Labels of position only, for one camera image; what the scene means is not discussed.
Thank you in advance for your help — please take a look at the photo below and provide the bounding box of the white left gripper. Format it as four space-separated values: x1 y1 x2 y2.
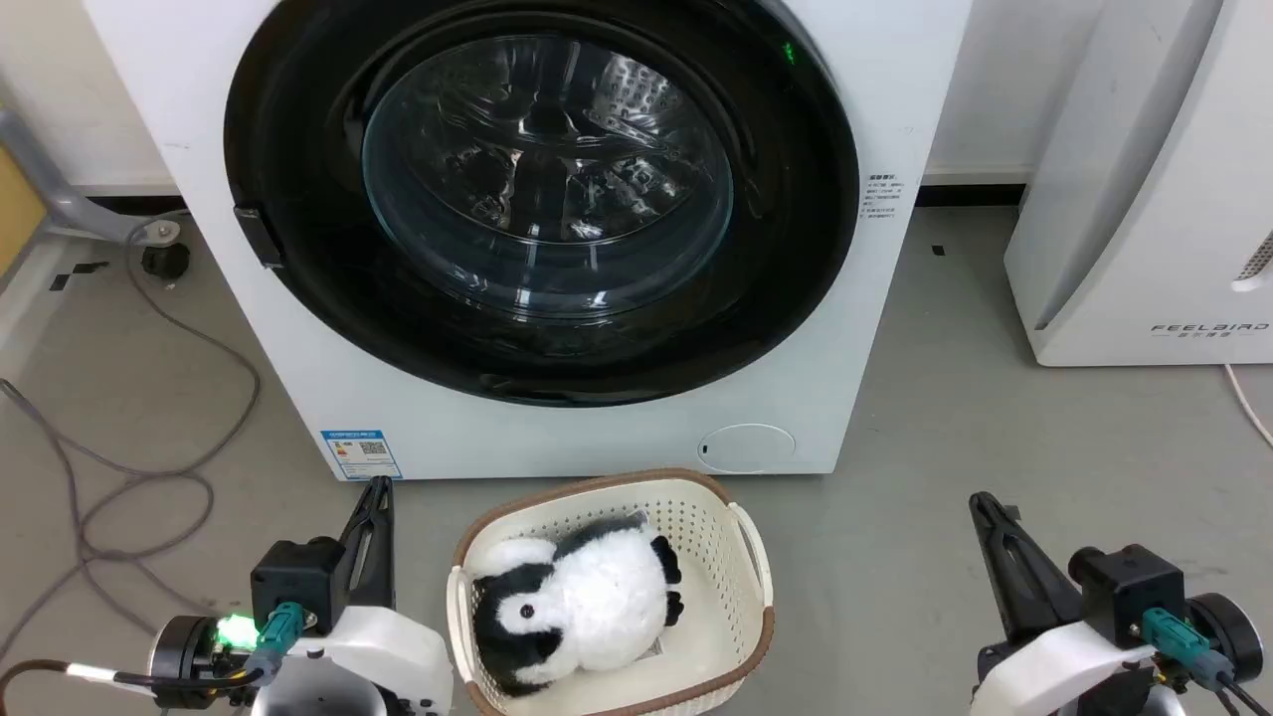
149 477 455 716

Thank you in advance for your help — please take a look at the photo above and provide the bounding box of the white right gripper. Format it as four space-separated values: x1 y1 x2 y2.
970 492 1265 716

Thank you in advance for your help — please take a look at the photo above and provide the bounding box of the white front-load washing machine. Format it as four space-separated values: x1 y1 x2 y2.
82 0 974 482

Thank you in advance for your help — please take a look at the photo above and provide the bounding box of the round black glass washer door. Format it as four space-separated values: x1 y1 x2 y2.
224 0 861 409

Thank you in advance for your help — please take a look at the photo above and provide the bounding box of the blue energy label sticker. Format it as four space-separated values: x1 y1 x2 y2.
320 430 403 481

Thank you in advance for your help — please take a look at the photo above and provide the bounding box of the black white penguin plush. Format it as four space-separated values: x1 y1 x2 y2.
470 512 685 697

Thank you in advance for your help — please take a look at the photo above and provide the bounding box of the round white filter cover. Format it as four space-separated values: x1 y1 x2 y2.
696 424 797 475

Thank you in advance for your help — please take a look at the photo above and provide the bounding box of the cream laundry basket brown rim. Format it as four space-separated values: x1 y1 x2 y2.
446 468 776 716

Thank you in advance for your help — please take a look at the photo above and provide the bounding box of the white floor-standing appliance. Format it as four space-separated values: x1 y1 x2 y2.
1002 0 1273 368

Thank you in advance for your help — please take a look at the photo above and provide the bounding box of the black caster wheel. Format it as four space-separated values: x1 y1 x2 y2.
141 242 191 285

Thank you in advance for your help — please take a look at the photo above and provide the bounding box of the small printed warning label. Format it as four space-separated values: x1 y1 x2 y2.
863 175 907 222

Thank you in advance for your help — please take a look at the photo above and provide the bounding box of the black floor tape strip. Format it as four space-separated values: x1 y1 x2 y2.
50 261 110 292

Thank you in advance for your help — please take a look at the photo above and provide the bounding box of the tan wooden panel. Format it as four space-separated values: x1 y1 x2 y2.
0 147 50 280

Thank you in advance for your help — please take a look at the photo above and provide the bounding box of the left gripper cable teal plug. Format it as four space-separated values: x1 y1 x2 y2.
0 601 305 705

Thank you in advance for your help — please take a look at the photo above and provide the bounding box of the gripper cable teal plug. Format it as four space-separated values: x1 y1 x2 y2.
1141 608 1273 716
0 601 305 705

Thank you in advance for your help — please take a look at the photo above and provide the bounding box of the right gripper cable teal plug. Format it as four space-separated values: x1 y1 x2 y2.
1141 608 1273 716

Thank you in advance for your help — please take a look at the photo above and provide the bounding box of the thin white cable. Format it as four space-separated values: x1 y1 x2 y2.
1223 364 1273 448

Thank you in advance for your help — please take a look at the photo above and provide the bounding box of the long grey floor cable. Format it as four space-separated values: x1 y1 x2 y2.
0 214 263 663

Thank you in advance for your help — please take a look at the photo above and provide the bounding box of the black rectangular plastic block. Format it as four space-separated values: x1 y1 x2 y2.
235 205 286 269

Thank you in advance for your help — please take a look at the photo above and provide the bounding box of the grey metal frame leg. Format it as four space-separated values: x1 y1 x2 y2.
0 104 183 247

